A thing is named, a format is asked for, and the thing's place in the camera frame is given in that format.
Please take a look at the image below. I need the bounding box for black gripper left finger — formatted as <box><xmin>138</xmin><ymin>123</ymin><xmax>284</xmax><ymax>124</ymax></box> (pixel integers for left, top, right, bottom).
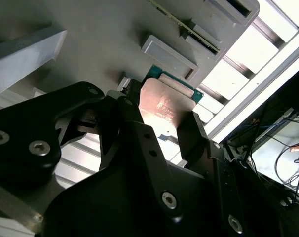
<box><xmin>0</xmin><ymin>78</ymin><xmax>185</xmax><ymax>234</ymax></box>

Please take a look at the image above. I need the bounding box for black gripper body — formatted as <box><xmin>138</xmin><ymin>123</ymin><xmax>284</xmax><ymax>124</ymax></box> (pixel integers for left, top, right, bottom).
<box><xmin>43</xmin><ymin>158</ymin><xmax>230</xmax><ymax>237</ymax></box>

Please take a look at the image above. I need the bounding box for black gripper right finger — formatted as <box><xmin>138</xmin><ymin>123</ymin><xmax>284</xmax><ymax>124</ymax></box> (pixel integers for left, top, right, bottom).
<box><xmin>177</xmin><ymin>110</ymin><xmax>299</xmax><ymax>237</ymax></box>

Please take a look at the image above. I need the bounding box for silver CPU green board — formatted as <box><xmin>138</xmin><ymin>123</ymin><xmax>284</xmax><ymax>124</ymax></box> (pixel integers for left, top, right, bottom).
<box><xmin>138</xmin><ymin>64</ymin><xmax>204</xmax><ymax>143</ymax></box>

